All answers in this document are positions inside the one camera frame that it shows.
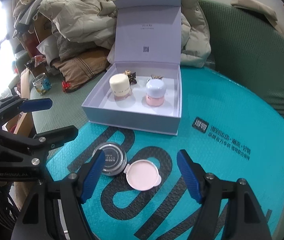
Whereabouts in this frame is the cream cylindrical jar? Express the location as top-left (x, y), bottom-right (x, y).
top-left (109, 73), bottom-right (131, 96)

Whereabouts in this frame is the red wrapper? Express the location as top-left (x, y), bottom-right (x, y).
top-left (62, 81), bottom-right (72, 93)

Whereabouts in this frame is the dark clear-lid small jar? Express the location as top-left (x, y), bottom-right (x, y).
top-left (93, 142), bottom-right (127, 177)

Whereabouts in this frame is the pink novo blush compact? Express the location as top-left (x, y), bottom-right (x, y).
top-left (109, 90), bottom-right (132, 101)

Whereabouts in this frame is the green textured cushion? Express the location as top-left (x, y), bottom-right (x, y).
top-left (199, 0), bottom-right (284, 118)

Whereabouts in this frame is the small glass jar blue label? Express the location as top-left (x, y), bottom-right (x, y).
top-left (32, 73), bottom-right (51, 95)

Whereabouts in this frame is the beige puffer jacket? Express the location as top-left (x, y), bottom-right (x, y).
top-left (13, 0), bottom-right (211, 68)

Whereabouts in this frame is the lavender open gift box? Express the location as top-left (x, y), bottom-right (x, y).
top-left (82, 0), bottom-right (182, 135)

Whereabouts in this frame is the brown striped pillow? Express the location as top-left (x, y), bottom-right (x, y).
top-left (53, 48), bottom-right (109, 92)

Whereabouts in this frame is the pink shallow tray lid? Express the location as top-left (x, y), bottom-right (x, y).
top-left (124, 159), bottom-right (162, 191)

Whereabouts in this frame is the pale blue round jar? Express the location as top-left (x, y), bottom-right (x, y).
top-left (146, 79), bottom-right (166, 99)

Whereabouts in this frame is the pink round compact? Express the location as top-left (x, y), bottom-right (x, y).
top-left (146, 94), bottom-right (165, 107)

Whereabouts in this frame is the grey knit garment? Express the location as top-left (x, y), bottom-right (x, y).
top-left (54, 32), bottom-right (97, 61)

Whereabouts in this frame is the dark brown hair claw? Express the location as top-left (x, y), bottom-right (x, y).
top-left (124, 70), bottom-right (137, 85)

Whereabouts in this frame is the gold cream hair claw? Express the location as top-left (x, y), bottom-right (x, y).
top-left (150, 75), bottom-right (163, 80)

